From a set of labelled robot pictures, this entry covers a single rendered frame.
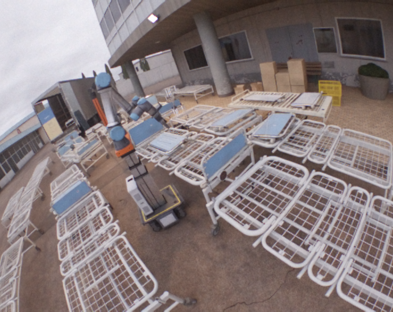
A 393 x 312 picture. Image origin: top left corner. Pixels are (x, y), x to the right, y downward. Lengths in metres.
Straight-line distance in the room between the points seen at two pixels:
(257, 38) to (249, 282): 7.63
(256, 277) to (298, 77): 4.40
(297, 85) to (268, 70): 0.86
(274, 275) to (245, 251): 0.39
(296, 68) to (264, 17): 3.38
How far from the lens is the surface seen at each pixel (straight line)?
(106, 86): 1.33
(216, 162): 1.77
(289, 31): 7.21
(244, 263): 1.74
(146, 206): 1.97
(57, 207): 2.93
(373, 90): 5.80
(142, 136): 3.43
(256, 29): 7.78
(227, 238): 1.88
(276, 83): 5.03
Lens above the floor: 1.62
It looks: 30 degrees down
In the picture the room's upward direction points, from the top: 20 degrees counter-clockwise
